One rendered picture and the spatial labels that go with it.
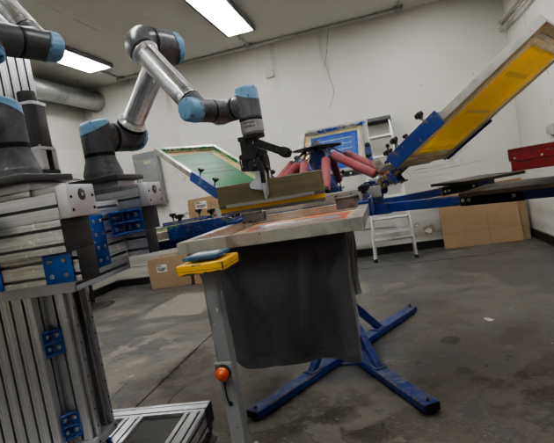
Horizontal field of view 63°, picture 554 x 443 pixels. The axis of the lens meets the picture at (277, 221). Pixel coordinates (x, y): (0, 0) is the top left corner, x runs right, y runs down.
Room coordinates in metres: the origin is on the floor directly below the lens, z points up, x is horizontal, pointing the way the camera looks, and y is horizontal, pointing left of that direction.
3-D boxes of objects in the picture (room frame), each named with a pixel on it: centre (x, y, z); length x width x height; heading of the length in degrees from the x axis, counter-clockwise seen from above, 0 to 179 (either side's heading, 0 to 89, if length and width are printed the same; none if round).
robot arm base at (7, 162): (1.31, 0.72, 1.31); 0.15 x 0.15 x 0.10
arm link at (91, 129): (1.80, 0.64, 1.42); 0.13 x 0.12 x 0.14; 142
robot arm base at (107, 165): (1.79, 0.64, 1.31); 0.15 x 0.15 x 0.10
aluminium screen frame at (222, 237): (1.72, -0.05, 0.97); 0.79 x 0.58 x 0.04; 166
